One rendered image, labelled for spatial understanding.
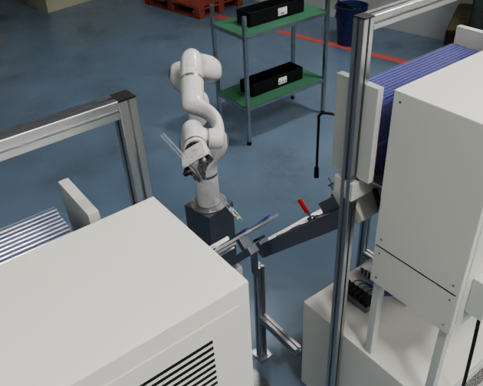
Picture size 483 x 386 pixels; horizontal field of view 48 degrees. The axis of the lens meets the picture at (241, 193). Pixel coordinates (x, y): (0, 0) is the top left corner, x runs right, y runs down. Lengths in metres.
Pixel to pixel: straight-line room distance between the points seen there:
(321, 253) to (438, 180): 2.05
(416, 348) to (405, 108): 1.08
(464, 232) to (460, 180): 0.15
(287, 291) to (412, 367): 1.25
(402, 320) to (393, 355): 0.19
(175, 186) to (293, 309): 1.52
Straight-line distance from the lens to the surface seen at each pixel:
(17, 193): 4.54
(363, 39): 1.52
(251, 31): 4.36
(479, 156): 1.45
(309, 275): 3.38
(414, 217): 1.67
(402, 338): 2.30
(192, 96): 2.06
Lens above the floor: 2.36
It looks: 36 degrees down
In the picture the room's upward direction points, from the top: 3 degrees counter-clockwise
